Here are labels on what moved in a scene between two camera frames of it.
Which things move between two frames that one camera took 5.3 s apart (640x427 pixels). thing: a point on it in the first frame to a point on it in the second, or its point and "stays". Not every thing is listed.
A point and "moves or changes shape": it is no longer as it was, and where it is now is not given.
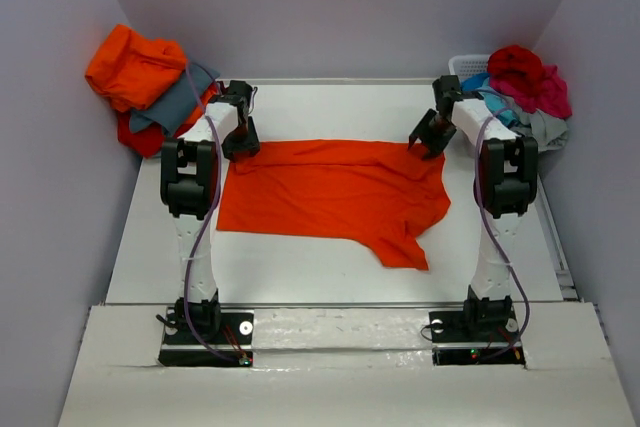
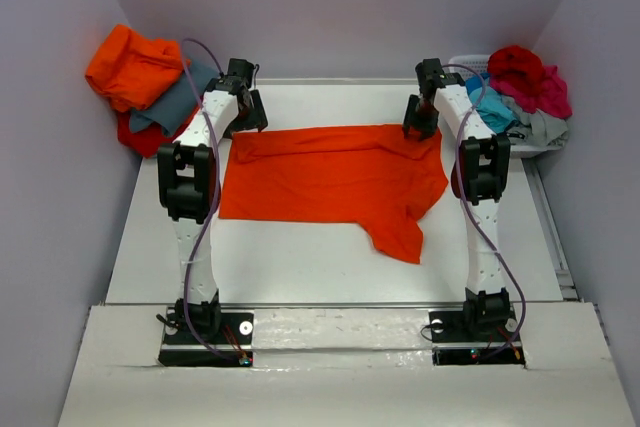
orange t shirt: x=383 y=193 moves or changes shape
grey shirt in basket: x=550 y=130 stays
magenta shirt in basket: x=550 y=97 stays
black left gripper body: x=242 y=140 to x=252 y=117
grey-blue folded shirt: x=190 y=88 stays
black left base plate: x=235 y=328 stays
